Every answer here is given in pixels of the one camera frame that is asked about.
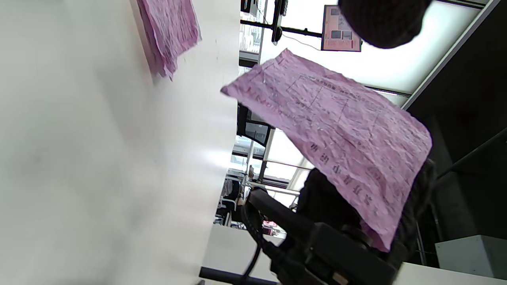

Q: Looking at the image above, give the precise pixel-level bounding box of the monitor with lit screen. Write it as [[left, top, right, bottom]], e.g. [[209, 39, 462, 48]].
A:
[[321, 5, 363, 53]]

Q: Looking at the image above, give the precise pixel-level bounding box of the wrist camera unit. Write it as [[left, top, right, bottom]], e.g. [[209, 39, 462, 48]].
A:
[[271, 222, 398, 285]]

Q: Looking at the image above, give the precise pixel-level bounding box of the grey cabinet box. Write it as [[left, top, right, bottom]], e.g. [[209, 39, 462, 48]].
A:
[[435, 235, 507, 279]]

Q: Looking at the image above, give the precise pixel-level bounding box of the person's right hand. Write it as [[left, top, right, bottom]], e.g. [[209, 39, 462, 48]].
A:
[[295, 158, 436, 270]]

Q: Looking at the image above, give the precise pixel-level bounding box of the dark desk monitor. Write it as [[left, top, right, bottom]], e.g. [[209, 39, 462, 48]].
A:
[[237, 104, 274, 148]]

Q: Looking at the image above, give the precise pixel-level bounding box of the pink paper invoice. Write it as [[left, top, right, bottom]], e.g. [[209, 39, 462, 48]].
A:
[[220, 48, 433, 253], [137, 0, 202, 80]]

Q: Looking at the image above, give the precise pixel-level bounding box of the person's left hand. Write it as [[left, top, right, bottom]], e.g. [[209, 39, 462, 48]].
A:
[[337, 0, 432, 49]]

